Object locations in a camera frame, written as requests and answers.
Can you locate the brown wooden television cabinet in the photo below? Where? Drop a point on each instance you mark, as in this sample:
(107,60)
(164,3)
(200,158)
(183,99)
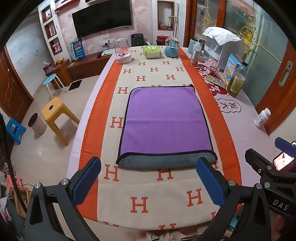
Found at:
(85,66)

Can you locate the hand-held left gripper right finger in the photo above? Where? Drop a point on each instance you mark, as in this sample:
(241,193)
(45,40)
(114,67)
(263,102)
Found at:
(209,183)

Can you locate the white wall shelf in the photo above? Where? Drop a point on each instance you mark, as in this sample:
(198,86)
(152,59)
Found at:
(49,25)

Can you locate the pink trash bin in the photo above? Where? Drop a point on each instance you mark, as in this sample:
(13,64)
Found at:
(37,125)

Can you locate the black flat television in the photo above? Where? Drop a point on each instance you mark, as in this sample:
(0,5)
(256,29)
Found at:
(101,17)

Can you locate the purple towel with grey underside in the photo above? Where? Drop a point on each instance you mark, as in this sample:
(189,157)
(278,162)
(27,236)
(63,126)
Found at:
(166,120)

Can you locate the clear spray bottle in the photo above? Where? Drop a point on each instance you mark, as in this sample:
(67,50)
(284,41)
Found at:
(194,56)

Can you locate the long patterned small box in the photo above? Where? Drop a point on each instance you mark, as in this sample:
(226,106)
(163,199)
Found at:
(217,81)

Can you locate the red pot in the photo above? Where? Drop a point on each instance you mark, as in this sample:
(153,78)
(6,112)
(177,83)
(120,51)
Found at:
(161,39)

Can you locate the black floor mat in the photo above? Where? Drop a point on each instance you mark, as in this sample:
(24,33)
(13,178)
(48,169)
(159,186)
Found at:
(75,85)

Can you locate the white countertop appliance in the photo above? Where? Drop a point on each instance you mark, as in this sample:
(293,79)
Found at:
(227,55)

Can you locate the white pill bottle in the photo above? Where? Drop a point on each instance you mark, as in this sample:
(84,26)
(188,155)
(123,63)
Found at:
(261,119)

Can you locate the white folded cloth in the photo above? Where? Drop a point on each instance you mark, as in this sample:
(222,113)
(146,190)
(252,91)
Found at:
(222,34)

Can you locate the blue snow globe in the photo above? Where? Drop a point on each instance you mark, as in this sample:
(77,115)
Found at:
(171,49)

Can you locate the black air fryer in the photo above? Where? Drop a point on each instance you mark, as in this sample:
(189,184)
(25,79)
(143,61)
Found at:
(137,39)

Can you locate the mint green cup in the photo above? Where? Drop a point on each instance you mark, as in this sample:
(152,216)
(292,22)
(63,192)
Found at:
(191,46)

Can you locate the pink toy figure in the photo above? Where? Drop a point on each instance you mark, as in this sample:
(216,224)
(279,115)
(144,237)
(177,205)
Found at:
(212,66)

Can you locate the red tissue packet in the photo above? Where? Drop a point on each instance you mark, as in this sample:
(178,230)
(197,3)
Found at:
(48,68)

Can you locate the colourful picture box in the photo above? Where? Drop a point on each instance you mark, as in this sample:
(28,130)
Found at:
(230,68)

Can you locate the small blue step stool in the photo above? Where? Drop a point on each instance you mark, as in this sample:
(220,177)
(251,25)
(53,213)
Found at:
(15,127)

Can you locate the blue picture board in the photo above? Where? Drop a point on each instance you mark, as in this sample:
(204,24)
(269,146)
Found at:
(77,49)

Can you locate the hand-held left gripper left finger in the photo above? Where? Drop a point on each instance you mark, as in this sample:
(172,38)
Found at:
(86,180)

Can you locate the blue round stool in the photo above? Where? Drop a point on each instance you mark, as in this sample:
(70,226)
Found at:
(49,80)

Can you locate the green tissue box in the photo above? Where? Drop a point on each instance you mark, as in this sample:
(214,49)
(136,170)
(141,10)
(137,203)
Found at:
(151,52)

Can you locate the yellow oil bottle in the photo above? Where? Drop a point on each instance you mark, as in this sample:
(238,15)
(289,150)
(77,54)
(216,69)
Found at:
(235,85)

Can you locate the orange beige patterned blanket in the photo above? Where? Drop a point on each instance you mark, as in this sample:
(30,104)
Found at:
(143,183)

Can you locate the wooden wall niche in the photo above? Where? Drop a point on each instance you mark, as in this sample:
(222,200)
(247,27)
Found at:
(165,15)

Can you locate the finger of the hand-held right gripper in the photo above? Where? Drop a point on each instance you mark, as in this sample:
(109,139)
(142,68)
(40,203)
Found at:
(256,160)
(285,144)

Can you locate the gold door ornament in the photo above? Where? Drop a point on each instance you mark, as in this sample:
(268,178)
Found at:
(248,36)

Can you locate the brown wooden door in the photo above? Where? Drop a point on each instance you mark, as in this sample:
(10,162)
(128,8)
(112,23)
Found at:
(11,90)

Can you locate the yellow plastic stool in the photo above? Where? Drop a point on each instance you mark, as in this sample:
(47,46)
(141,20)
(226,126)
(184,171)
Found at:
(55,110)

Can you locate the glass dome ornament white base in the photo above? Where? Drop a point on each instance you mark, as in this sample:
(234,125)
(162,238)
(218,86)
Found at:
(122,52)

